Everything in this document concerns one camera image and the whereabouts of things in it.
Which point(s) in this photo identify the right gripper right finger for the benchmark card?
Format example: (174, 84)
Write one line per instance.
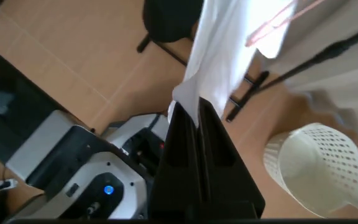
(232, 186)

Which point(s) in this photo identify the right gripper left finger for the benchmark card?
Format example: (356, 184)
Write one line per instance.
(172, 186)

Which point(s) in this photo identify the white garment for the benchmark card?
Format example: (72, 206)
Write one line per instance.
(219, 46)

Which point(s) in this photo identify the pink clothes hanger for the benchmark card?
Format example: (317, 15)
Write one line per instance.
(250, 42)

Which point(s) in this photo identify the black shorts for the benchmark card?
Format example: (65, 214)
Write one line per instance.
(169, 18)

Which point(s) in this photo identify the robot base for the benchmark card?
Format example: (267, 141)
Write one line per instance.
(48, 140)

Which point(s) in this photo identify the white laundry basket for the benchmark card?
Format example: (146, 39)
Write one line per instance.
(315, 168)

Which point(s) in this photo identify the black clothes rack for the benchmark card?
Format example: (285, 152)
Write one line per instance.
(322, 56)

